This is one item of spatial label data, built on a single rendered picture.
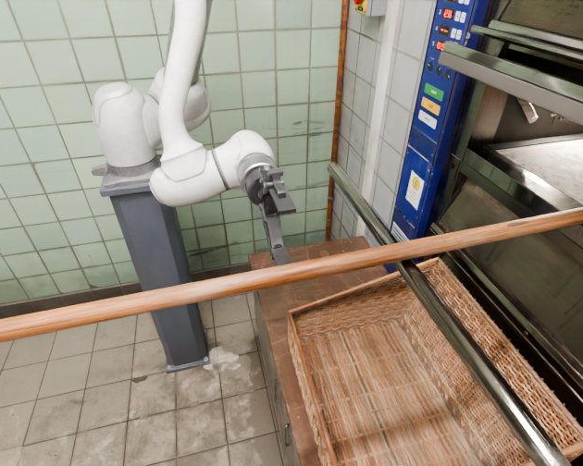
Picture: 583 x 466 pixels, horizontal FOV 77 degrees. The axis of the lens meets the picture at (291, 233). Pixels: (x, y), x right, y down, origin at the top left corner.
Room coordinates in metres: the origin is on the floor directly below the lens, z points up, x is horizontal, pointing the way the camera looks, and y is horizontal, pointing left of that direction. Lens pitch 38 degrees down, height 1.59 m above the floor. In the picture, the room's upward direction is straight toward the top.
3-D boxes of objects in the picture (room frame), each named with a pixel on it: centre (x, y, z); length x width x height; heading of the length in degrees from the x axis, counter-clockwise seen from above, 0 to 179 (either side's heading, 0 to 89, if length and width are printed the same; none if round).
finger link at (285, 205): (0.52, 0.02, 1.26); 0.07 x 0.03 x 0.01; 16
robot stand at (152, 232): (1.10, 0.52, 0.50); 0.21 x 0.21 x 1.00; 15
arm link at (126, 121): (1.10, 0.51, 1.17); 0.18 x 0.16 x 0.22; 142
